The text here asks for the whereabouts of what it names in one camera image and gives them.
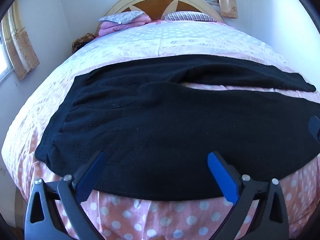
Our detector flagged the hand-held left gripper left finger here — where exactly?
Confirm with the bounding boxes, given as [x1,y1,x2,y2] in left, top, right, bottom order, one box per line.
[24,151,108,240]

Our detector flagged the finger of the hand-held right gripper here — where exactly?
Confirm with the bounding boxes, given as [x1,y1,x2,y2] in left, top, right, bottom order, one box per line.
[308,116,320,144]

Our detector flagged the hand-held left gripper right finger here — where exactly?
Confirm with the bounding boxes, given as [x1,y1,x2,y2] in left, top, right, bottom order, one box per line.
[207,151,290,240]

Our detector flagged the black pants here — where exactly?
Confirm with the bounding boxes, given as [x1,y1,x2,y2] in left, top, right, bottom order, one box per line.
[34,54,320,202]

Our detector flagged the brown patterned bag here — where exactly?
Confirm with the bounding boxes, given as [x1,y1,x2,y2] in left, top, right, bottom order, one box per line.
[71,32,95,53]

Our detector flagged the bed with polka dot bedspread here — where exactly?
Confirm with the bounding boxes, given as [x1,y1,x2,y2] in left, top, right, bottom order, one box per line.
[1,20,320,240]

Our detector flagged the folded pink blanket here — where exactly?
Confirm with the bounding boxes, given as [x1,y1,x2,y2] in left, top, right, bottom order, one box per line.
[98,14,152,37]

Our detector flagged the grey patterned pillow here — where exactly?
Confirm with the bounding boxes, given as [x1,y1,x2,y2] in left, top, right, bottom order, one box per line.
[97,11,145,25]

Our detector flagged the striped pillow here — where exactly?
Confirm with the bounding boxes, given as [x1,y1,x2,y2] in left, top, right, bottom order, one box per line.
[163,11,217,22]

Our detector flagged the cream and wood headboard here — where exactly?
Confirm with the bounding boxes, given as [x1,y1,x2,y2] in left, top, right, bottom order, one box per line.
[103,0,223,23]

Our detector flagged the side wall window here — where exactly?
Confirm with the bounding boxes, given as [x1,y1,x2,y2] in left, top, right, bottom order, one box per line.
[0,19,15,83]

